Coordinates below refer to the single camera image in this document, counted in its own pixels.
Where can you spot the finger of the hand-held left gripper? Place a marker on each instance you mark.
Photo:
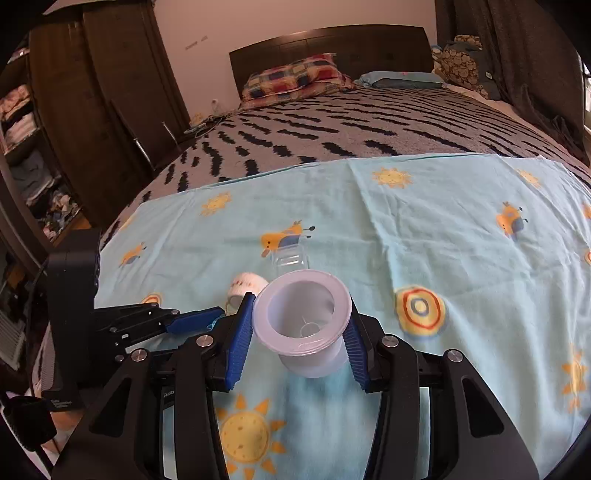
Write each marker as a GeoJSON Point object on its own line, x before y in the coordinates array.
{"type": "Point", "coordinates": [191, 321]}

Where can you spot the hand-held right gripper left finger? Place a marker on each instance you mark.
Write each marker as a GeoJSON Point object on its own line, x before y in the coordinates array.
{"type": "Point", "coordinates": [240, 344]}

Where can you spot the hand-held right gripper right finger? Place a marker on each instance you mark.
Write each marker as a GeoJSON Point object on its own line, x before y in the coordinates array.
{"type": "Point", "coordinates": [358, 350]}

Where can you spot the translucent white plastic cup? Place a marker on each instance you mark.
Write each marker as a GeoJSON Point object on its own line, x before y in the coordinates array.
{"type": "Point", "coordinates": [300, 323]}

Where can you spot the white speckled paper cup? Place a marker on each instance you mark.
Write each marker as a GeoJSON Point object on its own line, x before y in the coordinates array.
{"type": "Point", "coordinates": [244, 286]}

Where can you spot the clear plastic container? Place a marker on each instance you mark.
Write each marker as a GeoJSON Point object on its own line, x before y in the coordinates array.
{"type": "Point", "coordinates": [290, 258]}

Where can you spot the light blue printed sheet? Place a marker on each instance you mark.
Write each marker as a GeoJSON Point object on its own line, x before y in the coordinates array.
{"type": "Point", "coordinates": [438, 230]}

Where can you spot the shelf of folded clothes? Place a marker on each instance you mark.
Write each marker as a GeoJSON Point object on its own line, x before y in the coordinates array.
{"type": "Point", "coordinates": [27, 152]}

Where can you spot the grey black striped blanket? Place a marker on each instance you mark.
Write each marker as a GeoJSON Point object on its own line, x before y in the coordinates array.
{"type": "Point", "coordinates": [369, 124]}

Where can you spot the dark wooden wardrobe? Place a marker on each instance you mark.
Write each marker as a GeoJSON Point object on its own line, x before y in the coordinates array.
{"type": "Point", "coordinates": [111, 92]}

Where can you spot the plaid pillow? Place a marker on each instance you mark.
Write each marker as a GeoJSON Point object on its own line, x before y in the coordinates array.
{"type": "Point", "coordinates": [295, 76]}

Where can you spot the blue pillow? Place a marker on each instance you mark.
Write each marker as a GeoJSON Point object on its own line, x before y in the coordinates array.
{"type": "Point", "coordinates": [401, 79]}

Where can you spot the patterned plush cushion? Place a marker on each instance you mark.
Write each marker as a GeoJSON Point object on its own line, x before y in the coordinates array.
{"type": "Point", "coordinates": [461, 64]}

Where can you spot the dark wooden headboard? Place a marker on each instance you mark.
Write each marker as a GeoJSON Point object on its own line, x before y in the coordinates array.
{"type": "Point", "coordinates": [369, 46]}

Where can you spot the dark brown curtain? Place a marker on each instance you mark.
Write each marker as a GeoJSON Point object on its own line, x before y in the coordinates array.
{"type": "Point", "coordinates": [531, 55]}

